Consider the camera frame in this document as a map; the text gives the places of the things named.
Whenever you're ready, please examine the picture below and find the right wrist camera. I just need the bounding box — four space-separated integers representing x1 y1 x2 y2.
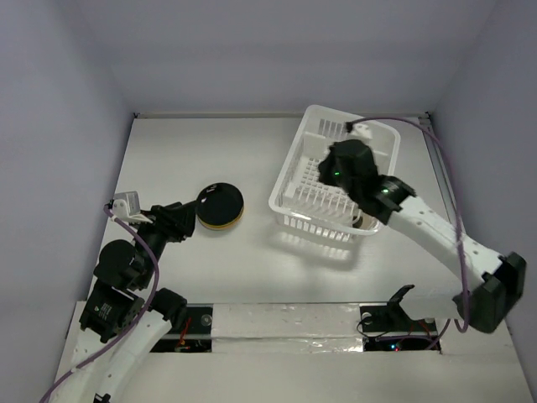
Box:
345 122 373 145

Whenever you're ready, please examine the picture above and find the green plate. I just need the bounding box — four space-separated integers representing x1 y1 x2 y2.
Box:
197 214 242 231

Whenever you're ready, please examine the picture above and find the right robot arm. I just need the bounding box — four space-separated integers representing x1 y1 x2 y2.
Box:
318 139 527 334

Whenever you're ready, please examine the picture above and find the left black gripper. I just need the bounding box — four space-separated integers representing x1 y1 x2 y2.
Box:
133 198 198 285

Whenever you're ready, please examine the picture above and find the white plastic dish rack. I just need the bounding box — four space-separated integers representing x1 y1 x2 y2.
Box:
268 105 400 242

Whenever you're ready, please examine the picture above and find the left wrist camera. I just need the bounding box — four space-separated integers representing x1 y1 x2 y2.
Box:
107 191 143 223

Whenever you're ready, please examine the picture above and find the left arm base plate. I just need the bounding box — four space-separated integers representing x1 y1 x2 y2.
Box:
150 304 213 353

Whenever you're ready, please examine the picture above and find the cream floral plate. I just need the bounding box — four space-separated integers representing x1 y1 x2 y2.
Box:
352 212 377 231

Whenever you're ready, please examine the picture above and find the foil covered front panel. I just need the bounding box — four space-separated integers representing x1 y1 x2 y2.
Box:
211 303 363 353

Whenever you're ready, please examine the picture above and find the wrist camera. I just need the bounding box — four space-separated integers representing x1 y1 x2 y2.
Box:
107 191 143 223
345 122 373 145

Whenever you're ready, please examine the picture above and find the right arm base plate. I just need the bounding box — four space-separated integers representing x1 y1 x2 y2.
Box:
357 305 440 352

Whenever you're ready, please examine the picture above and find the black plate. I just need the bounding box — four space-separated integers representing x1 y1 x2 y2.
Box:
196 182 244 225

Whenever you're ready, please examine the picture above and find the aluminium rail right side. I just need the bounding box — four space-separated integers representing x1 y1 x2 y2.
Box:
419 116 455 204

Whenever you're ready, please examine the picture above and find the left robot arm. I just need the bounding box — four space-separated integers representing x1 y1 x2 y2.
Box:
65 198 196 402

